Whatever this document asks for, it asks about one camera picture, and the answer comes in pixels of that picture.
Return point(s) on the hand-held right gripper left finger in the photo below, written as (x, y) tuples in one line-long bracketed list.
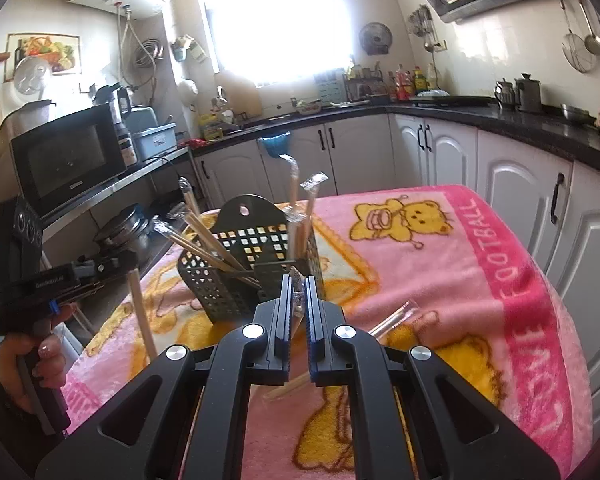
[(282, 330)]

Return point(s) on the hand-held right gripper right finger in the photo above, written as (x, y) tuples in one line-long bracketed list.
[(314, 340)]

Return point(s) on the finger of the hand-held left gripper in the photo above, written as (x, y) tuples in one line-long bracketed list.
[(110, 266)]

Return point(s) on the bamboo chopstick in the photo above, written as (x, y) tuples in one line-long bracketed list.
[(285, 390), (395, 317), (142, 315), (195, 212)]

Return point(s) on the dark green utensil basket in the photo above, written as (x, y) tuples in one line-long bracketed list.
[(230, 295)]

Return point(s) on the pile of chopsticks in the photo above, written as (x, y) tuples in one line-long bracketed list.
[(195, 249)]

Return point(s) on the bunch of clear-wrapped chopsticks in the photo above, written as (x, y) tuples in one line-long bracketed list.
[(296, 210)]

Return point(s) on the hanging metal utensils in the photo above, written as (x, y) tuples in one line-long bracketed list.
[(422, 25)]

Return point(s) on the person's left hand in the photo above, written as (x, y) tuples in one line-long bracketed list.
[(47, 355)]

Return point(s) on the stacked metal pans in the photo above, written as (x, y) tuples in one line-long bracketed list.
[(122, 232)]

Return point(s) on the metal kitchen shelf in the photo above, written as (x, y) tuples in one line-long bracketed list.
[(105, 185)]

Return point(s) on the black microwave oven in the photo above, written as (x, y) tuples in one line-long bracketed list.
[(65, 160)]

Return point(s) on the dark bottle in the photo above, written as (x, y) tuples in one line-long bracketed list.
[(126, 147)]

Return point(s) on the blue-grey plastic box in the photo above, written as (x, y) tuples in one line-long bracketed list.
[(152, 142)]

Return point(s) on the pink printed bear blanket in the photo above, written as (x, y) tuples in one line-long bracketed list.
[(455, 285)]

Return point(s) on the electric kettle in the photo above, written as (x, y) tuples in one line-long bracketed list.
[(115, 102)]

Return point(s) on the yellow box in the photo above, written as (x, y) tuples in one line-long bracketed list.
[(211, 127)]

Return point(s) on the white desk fan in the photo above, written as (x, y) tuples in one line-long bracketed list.
[(30, 77)]

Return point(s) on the blue hanging bin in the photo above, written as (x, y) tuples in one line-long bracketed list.
[(275, 145)]

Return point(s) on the white kitchen cabinets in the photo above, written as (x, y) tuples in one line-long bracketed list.
[(430, 160)]

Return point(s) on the patterned ceramic bowl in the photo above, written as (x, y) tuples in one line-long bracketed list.
[(309, 107)]

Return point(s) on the pale green knife rack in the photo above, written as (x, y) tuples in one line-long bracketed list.
[(331, 87)]

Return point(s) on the black induction cooktop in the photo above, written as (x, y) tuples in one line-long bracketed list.
[(450, 101)]

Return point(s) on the row of condiment bottles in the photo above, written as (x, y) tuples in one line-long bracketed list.
[(412, 82)]

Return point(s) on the kitchen window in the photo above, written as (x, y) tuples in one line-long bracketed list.
[(275, 20)]

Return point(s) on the glass french press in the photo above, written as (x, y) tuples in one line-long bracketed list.
[(505, 95)]

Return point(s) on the metal coffee pot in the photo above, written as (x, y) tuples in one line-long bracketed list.
[(528, 94)]

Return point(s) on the small metal bowl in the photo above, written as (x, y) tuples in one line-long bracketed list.
[(576, 112)]

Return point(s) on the metal skimmer strainer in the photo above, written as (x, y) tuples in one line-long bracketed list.
[(579, 52)]

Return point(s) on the metal soup ladle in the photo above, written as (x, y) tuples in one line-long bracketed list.
[(592, 42)]

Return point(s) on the fruit wall picture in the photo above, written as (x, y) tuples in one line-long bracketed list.
[(42, 52)]

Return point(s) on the green wall holder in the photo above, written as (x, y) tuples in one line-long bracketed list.
[(185, 50)]

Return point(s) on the small wall fan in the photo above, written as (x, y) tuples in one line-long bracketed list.
[(376, 38)]

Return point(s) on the wall socket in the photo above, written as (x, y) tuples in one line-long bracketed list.
[(443, 45)]

